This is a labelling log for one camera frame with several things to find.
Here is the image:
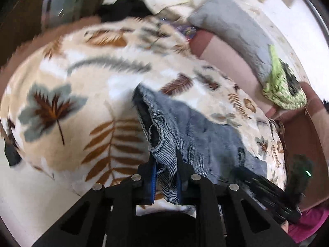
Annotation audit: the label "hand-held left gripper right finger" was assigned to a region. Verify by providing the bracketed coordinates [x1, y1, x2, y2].
[175, 150, 297, 247]

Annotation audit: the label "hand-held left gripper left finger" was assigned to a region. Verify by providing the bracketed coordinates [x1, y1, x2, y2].
[33, 160, 158, 247]

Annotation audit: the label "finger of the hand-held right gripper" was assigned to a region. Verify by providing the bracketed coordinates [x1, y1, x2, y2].
[231, 167, 287, 211]

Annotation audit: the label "blue denim pants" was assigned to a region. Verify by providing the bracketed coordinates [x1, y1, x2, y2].
[132, 84, 268, 205]

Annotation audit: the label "person's right forearm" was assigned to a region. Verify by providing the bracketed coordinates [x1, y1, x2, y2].
[286, 206, 329, 244]

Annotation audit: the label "brown pink sofa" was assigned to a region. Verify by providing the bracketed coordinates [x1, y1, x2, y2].
[272, 81, 329, 211]

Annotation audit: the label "green patterned quilt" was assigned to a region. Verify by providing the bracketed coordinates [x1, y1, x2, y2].
[262, 45, 307, 110]

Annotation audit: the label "dark olive cloth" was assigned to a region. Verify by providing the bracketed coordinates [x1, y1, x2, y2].
[281, 60, 302, 96]

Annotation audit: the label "leaf print blanket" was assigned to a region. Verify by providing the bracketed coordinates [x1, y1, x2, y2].
[0, 15, 287, 196]

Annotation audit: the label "pink sofa cushion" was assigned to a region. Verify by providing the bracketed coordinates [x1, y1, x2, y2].
[190, 29, 278, 119]

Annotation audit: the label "dark object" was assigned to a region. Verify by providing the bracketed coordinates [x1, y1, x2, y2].
[5, 139, 22, 168]

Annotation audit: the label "colourful purple cloth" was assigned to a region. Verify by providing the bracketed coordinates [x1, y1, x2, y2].
[170, 21, 198, 40]

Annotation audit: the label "grey pillow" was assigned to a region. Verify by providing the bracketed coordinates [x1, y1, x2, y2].
[188, 0, 274, 83]

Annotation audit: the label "white cloth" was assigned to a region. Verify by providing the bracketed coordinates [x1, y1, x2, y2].
[142, 0, 198, 18]

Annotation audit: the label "wooden door with glass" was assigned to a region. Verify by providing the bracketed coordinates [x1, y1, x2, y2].
[0, 0, 111, 67]

